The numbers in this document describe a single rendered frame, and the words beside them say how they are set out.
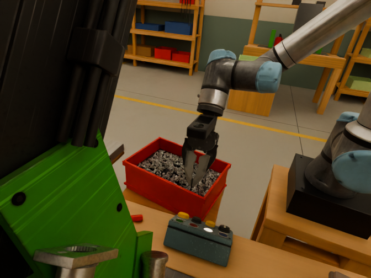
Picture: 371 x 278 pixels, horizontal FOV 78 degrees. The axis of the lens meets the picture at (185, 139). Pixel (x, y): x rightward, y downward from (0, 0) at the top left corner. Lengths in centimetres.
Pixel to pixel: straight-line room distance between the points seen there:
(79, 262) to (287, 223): 67
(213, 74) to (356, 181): 41
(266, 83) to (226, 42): 525
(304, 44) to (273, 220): 50
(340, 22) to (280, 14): 503
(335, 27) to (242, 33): 509
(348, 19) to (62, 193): 66
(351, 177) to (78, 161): 55
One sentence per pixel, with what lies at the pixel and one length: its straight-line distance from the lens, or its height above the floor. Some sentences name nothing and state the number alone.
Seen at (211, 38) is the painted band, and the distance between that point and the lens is 588.
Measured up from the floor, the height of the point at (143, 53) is 32.
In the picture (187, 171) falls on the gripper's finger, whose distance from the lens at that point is 59.
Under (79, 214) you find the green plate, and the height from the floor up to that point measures 121.
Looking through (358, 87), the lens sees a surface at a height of 30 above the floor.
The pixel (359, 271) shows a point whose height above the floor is 77.
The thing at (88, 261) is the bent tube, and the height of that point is 121.
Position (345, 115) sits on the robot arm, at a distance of 75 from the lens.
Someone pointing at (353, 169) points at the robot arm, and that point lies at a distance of 62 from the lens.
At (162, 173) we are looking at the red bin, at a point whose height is 87.
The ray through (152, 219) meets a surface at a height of 90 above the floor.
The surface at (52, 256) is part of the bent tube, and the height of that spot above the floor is 122.
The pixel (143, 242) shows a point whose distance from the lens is 36.
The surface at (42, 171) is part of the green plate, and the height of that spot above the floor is 126.
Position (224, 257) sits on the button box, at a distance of 57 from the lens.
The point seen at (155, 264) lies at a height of 109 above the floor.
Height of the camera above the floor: 139
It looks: 30 degrees down
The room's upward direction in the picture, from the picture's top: 5 degrees clockwise
